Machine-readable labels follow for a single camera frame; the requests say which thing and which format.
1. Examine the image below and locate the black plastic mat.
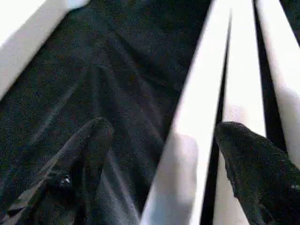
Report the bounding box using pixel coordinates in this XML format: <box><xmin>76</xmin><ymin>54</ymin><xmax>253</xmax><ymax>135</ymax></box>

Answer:
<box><xmin>0</xmin><ymin>0</ymin><xmax>300</xmax><ymax>225</ymax></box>

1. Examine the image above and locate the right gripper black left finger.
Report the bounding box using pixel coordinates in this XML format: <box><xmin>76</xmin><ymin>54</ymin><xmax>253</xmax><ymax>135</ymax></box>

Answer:
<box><xmin>0</xmin><ymin>117</ymin><xmax>115</xmax><ymax>225</ymax></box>

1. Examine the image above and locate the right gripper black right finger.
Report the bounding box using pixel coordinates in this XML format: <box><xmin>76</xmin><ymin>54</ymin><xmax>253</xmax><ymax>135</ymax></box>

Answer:
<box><xmin>215</xmin><ymin>121</ymin><xmax>300</xmax><ymax>225</ymax></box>

